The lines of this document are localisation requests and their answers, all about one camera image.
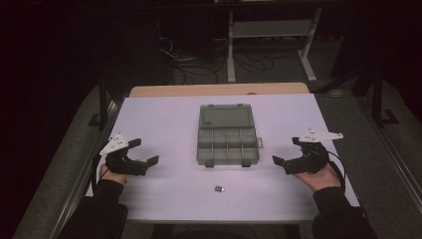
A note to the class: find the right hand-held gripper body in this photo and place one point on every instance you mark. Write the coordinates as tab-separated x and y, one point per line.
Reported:
312	157

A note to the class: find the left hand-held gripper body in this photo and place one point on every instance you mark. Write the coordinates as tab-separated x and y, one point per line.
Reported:
123	164

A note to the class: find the person's left hand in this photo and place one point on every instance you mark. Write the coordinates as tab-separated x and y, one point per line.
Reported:
111	176

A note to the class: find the person's right hand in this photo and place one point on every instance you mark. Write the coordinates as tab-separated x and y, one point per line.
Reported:
319	182

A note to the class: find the white table cover sheet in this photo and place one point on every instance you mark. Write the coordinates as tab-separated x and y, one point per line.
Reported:
179	132

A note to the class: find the clear plastic compartment box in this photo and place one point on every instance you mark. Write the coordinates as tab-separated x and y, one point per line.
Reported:
227	134

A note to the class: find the small grey metal part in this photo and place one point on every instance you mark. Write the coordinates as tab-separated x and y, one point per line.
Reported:
219	188

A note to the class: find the black metal stand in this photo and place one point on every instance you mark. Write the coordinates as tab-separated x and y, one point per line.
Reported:
377	96

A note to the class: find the aluminium frame rail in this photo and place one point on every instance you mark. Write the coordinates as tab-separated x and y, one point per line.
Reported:
86	172
394	159

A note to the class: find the white metal desk frame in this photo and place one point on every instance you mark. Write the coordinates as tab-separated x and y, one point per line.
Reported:
270	29

